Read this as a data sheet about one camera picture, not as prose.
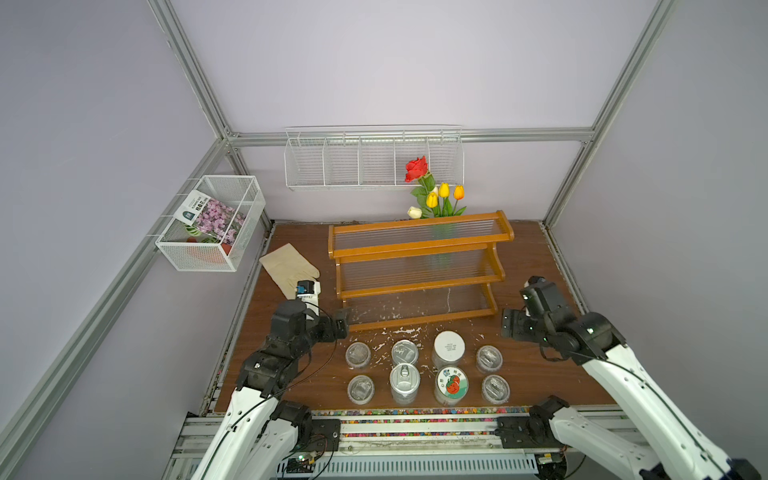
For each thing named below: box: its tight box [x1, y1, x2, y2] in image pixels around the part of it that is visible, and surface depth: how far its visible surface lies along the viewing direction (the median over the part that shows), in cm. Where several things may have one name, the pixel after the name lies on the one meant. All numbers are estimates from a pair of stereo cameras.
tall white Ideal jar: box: [432, 330, 466, 368], surface depth 81 cm
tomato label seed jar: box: [434, 366, 469, 406], surface depth 76 cm
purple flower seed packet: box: [173, 189, 246, 245], surface depth 75 cm
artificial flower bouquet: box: [404, 156, 467, 219], surface depth 90 cm
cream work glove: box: [259, 243, 321, 299], surface depth 111 cm
